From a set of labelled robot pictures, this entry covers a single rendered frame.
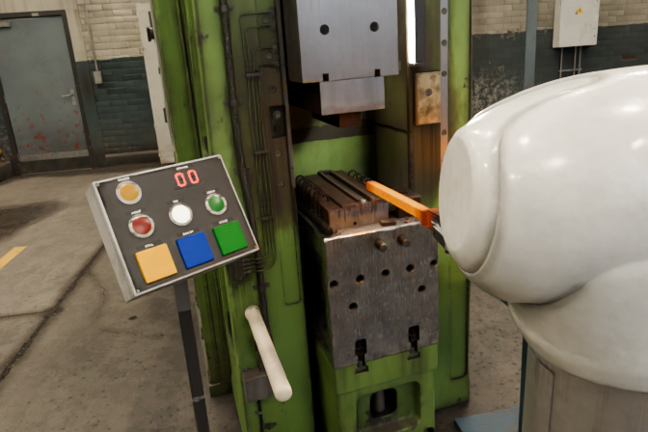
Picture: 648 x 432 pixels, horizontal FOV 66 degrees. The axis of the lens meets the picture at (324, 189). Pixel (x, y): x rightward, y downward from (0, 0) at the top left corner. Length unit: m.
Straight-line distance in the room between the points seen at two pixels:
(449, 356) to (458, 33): 1.24
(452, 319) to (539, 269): 1.82
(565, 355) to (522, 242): 0.09
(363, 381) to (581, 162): 1.55
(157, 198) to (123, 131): 6.42
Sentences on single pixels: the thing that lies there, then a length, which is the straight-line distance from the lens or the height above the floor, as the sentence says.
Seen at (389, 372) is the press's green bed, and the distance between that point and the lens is 1.80.
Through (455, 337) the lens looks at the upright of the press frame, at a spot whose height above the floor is 0.32.
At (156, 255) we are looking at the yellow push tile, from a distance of 1.23.
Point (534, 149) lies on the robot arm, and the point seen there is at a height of 1.41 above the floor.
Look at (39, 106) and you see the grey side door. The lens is 8.00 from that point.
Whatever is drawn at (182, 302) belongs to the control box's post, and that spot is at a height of 0.83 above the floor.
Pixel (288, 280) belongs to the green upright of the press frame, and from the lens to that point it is 1.74.
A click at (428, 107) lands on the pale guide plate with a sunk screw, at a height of 1.24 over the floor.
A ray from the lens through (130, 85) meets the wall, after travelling 7.58.
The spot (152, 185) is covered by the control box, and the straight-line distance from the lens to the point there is 1.29.
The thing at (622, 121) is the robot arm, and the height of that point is 1.42.
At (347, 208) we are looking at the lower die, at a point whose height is 0.98.
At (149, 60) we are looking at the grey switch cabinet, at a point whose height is 1.43.
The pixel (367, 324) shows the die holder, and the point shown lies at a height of 0.60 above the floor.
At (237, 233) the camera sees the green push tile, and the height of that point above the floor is 1.01.
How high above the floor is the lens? 1.46
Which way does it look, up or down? 16 degrees down
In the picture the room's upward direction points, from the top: 4 degrees counter-clockwise
